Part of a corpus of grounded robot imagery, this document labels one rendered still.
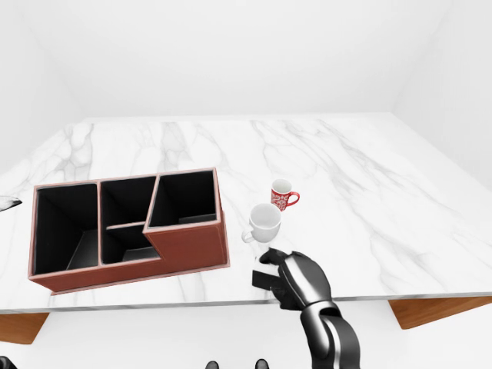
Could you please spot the silver black robot right hand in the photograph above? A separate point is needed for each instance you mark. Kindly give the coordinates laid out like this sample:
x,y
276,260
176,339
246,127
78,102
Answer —
x,y
303,280

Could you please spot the white mug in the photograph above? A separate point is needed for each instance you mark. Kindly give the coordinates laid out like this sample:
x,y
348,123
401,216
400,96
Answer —
x,y
265,230

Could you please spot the small dark shape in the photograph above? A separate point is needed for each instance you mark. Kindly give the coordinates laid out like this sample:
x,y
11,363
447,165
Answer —
x,y
5,363
262,364
212,365

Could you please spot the silver black robot right arm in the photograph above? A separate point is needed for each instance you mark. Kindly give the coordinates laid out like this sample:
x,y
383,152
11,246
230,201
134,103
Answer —
x,y
330,342

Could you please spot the red patterned mug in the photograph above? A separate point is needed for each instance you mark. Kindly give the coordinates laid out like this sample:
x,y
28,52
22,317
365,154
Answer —
x,y
277,200

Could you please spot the silver black robot left hand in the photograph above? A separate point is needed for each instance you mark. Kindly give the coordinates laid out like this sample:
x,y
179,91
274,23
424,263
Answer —
x,y
7,203

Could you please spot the brown wooden table support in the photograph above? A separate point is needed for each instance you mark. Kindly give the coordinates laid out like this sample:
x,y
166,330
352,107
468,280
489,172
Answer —
x,y
21,326
434,309

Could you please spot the red-brown desk caddy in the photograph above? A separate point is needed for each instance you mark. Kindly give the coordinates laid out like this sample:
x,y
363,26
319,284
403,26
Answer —
x,y
188,248

